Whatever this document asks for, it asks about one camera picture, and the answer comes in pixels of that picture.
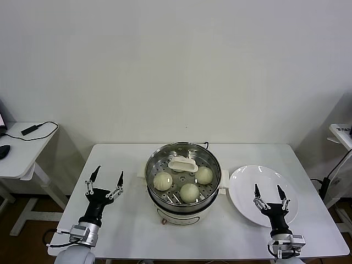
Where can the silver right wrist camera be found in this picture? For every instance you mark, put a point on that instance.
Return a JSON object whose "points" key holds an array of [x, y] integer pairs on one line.
{"points": [[298, 239]]}

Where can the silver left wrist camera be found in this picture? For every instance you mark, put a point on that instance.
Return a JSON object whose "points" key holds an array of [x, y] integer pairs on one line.
{"points": [[79, 232]]}

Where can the white round plate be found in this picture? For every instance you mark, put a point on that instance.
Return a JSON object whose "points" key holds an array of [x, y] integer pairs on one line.
{"points": [[247, 192]]}

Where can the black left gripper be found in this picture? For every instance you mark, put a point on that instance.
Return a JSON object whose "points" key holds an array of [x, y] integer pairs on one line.
{"points": [[96, 204]]}

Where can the black computer mouse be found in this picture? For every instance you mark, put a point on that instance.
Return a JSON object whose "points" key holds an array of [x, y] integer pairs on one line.
{"points": [[4, 151]]}

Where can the white electric cooker base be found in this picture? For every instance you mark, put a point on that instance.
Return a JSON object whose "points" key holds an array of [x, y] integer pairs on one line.
{"points": [[178, 218]]}

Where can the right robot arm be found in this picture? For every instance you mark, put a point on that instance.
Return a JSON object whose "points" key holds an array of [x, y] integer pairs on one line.
{"points": [[286, 247]]}

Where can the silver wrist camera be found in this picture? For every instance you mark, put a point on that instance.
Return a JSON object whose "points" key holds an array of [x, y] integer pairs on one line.
{"points": [[298, 239], [79, 232]]}

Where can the black power adapter box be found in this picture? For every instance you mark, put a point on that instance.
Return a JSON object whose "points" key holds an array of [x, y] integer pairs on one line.
{"points": [[29, 130]]}

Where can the perforated steel steamer basket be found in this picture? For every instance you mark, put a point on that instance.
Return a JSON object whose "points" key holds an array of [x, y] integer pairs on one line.
{"points": [[165, 198]]}

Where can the black open laptop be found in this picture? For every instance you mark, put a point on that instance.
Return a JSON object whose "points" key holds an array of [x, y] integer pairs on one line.
{"points": [[1, 122]]}

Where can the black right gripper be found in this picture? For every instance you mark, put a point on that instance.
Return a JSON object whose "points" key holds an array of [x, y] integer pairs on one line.
{"points": [[277, 217]]}

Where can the white side desk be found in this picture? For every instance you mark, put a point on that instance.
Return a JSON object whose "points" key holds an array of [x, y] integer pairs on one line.
{"points": [[339, 134], [22, 148]]}

